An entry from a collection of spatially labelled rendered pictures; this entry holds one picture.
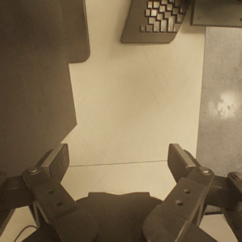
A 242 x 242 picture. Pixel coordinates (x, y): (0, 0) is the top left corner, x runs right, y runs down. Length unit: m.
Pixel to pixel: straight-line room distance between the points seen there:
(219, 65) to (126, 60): 1.04
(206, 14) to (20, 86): 0.47
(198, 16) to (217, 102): 1.06
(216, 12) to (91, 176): 0.63
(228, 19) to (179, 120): 0.31
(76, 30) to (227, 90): 1.25
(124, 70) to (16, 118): 0.39
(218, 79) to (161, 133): 0.98
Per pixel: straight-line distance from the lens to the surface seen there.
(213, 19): 0.56
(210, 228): 1.83
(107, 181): 0.67
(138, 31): 0.53
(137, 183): 0.68
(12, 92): 0.21
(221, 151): 1.71
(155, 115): 0.57
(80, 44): 0.54
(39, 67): 0.26
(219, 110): 1.55
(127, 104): 0.55
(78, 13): 0.55
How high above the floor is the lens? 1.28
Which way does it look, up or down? 72 degrees down
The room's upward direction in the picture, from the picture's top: 177 degrees clockwise
